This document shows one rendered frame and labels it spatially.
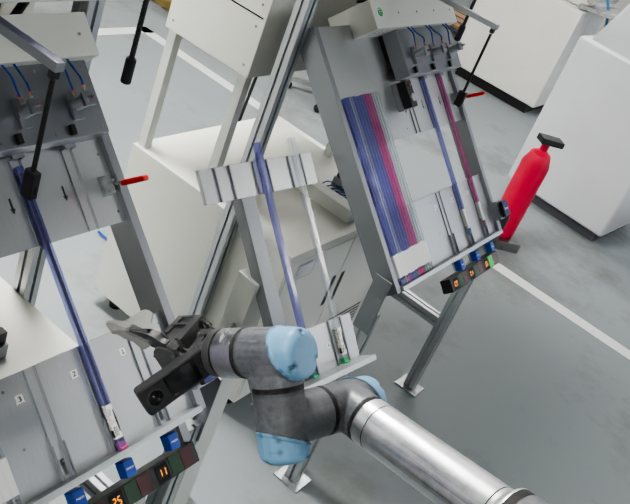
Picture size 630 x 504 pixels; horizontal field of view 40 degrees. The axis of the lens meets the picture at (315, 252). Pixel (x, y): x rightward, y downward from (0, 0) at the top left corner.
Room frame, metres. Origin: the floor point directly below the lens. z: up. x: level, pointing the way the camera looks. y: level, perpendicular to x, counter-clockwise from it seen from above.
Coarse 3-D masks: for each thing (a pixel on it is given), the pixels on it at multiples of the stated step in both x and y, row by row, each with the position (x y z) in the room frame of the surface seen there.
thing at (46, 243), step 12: (36, 204) 1.21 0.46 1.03; (36, 216) 1.20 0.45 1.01; (36, 228) 1.19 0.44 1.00; (48, 240) 1.19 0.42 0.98; (48, 252) 1.18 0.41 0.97; (48, 264) 1.18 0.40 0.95; (60, 276) 1.17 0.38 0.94; (60, 288) 1.16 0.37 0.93; (72, 300) 1.16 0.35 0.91; (72, 312) 1.15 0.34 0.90; (72, 324) 1.14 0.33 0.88; (84, 336) 1.14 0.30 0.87; (84, 348) 1.13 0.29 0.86; (84, 360) 1.12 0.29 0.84; (96, 372) 1.12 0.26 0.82; (96, 384) 1.11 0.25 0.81; (108, 396) 1.11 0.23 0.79; (120, 444) 1.07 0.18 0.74
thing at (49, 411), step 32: (160, 320) 1.30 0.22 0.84; (64, 352) 1.11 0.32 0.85; (96, 352) 1.15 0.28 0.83; (128, 352) 1.21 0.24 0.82; (0, 384) 0.99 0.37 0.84; (32, 384) 1.03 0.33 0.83; (64, 384) 1.07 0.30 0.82; (128, 384) 1.17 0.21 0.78; (0, 416) 0.96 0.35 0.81; (32, 416) 1.00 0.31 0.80; (64, 416) 1.04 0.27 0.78; (96, 416) 1.08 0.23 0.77; (128, 416) 1.13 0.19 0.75; (160, 416) 1.19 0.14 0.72; (32, 448) 0.96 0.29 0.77; (64, 448) 1.00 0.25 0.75; (96, 448) 1.05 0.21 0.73; (32, 480) 0.93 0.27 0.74; (64, 480) 0.97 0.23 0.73
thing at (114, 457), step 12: (192, 408) 1.24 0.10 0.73; (180, 420) 1.19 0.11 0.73; (156, 432) 1.14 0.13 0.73; (132, 444) 1.09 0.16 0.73; (144, 444) 1.10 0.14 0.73; (108, 456) 1.05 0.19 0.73; (120, 456) 1.06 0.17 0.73; (96, 468) 1.01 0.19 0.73; (72, 480) 0.97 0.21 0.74; (84, 480) 0.98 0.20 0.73; (48, 492) 0.93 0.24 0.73; (60, 492) 0.94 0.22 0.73
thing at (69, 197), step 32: (0, 160) 1.22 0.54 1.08; (32, 160) 1.27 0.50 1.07; (64, 160) 1.32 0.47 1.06; (96, 160) 1.38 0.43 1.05; (0, 192) 1.18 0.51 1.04; (64, 192) 1.29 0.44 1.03; (96, 192) 1.34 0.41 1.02; (0, 224) 1.15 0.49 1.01; (32, 224) 1.20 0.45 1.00; (64, 224) 1.25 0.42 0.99; (96, 224) 1.30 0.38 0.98; (0, 256) 1.12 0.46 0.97
